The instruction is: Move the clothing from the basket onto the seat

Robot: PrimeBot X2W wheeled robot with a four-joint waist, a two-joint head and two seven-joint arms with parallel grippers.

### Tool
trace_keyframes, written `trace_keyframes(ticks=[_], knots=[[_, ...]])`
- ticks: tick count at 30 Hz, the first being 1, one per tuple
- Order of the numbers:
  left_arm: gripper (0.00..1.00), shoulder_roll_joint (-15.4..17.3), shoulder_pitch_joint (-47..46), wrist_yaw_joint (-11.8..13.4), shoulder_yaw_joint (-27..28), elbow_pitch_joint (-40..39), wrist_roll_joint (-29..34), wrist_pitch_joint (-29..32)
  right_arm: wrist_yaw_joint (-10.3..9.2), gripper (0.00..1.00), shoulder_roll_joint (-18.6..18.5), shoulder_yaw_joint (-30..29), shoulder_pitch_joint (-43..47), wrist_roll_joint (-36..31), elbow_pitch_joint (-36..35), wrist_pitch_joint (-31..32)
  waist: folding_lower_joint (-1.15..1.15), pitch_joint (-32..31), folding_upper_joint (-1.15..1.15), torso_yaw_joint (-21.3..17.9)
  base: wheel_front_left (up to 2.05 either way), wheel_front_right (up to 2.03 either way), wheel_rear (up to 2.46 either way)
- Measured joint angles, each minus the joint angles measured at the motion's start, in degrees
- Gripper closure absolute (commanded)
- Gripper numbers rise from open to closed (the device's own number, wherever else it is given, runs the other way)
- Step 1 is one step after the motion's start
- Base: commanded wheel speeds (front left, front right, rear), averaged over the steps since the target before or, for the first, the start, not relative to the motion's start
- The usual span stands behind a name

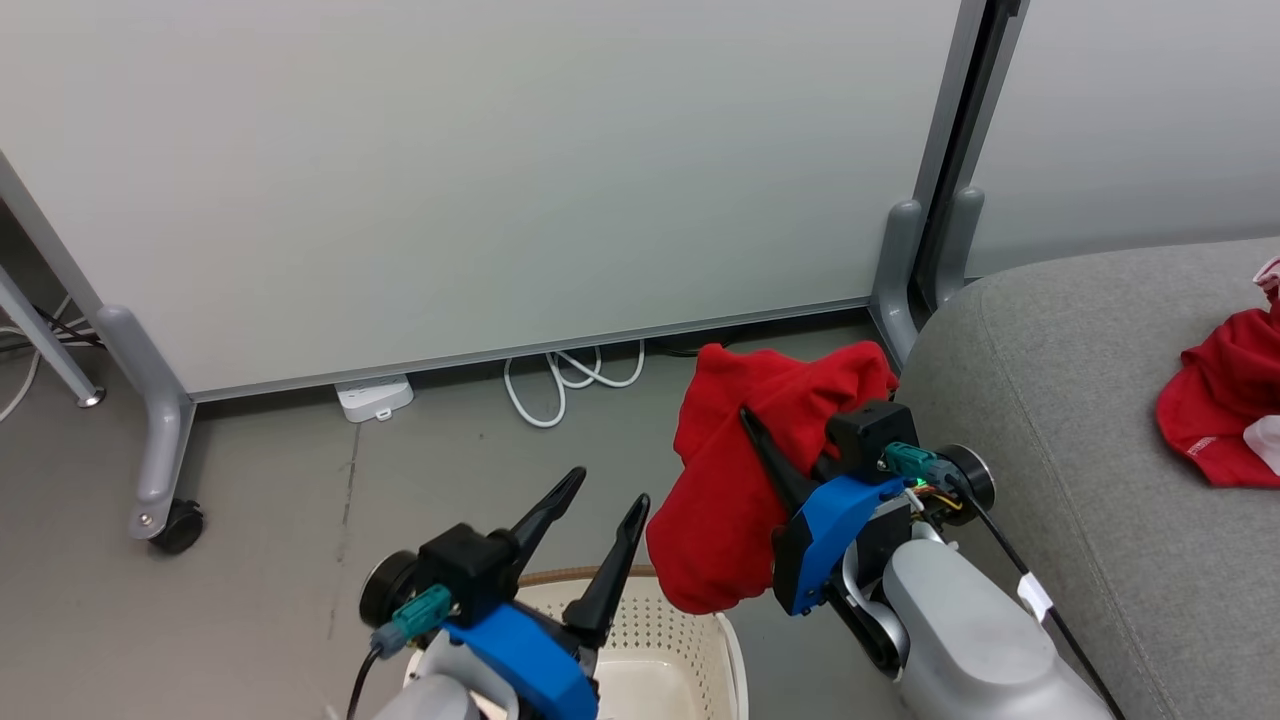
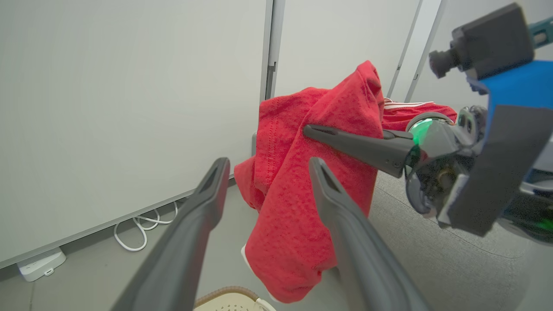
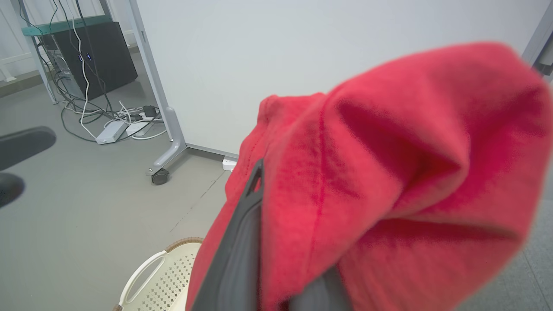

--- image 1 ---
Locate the grey fabric sofa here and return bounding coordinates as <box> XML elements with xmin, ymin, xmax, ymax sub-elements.
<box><xmin>895</xmin><ymin>237</ymin><xmax>1280</xmax><ymax>720</ymax></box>

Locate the black cable under partition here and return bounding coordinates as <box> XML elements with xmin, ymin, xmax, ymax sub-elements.
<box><xmin>648</xmin><ymin>334</ymin><xmax>723</xmax><ymax>359</ymax></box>

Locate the beige perforated laundry basket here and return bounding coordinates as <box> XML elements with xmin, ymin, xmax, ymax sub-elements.
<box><xmin>404</xmin><ymin>565</ymin><xmax>751</xmax><ymax>720</ymax></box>

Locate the black caster wheel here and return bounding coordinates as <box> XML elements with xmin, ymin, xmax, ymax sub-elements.
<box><xmin>149</xmin><ymin>498</ymin><xmax>206</xmax><ymax>556</ymax></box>

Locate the white partition panel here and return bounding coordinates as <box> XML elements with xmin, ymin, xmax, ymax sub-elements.
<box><xmin>0</xmin><ymin>0</ymin><xmax>991</xmax><ymax>403</ymax></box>
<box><xmin>965</xmin><ymin>0</ymin><xmax>1280</xmax><ymax>279</ymax></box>

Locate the left arm cable teal plug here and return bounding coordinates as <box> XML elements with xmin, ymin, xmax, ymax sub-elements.
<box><xmin>344</xmin><ymin>584</ymin><xmax>457</xmax><ymax>720</ymax></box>

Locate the coiled white cable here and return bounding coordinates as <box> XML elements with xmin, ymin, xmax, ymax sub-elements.
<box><xmin>502</xmin><ymin>340</ymin><xmax>647</xmax><ymax>429</ymax></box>

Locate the red garment with white stripes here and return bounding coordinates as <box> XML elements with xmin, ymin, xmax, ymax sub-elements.
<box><xmin>1155</xmin><ymin>255</ymin><xmax>1280</xmax><ymax>491</ymax></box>

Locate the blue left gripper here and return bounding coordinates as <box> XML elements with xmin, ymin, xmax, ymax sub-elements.
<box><xmin>440</xmin><ymin>466</ymin><xmax>652</xmax><ymax>720</ymax></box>

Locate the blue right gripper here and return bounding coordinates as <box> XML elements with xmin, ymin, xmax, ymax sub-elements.
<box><xmin>738</xmin><ymin>405</ymin><xmax>916</xmax><ymax>617</ymax></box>

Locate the arm cable teal plug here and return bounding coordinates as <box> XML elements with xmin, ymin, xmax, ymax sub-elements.
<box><xmin>882</xmin><ymin>441</ymin><xmax>1128</xmax><ymax>720</ymax></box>
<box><xmin>344</xmin><ymin>584</ymin><xmax>457</xmax><ymax>720</ymax></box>

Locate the white power strip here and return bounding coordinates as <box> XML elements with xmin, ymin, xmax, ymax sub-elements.
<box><xmin>334</xmin><ymin>374</ymin><xmax>415</xmax><ymax>424</ymax></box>

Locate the grey partition foot with caster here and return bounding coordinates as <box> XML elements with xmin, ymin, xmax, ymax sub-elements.
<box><xmin>96</xmin><ymin>304</ymin><xmax>197</xmax><ymax>542</ymax></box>

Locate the grey metal table leg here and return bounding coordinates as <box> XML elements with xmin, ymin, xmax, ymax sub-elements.
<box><xmin>0</xmin><ymin>264</ymin><xmax>107</xmax><ymax>410</ymax></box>

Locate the thin white floor cable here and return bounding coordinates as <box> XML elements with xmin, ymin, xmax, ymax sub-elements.
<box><xmin>0</xmin><ymin>294</ymin><xmax>77</xmax><ymax>423</ymax></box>

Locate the black floor cables bundle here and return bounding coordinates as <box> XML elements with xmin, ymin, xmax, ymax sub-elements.
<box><xmin>0</xmin><ymin>304</ymin><xmax>103</xmax><ymax>353</ymax></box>

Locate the right arm cable teal plug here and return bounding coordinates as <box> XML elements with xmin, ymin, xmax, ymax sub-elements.
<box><xmin>882</xmin><ymin>441</ymin><xmax>1128</xmax><ymax>720</ymax></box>

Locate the plain red garment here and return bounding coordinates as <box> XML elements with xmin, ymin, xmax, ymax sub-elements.
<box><xmin>645</xmin><ymin>340</ymin><xmax>901</xmax><ymax>617</ymax></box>

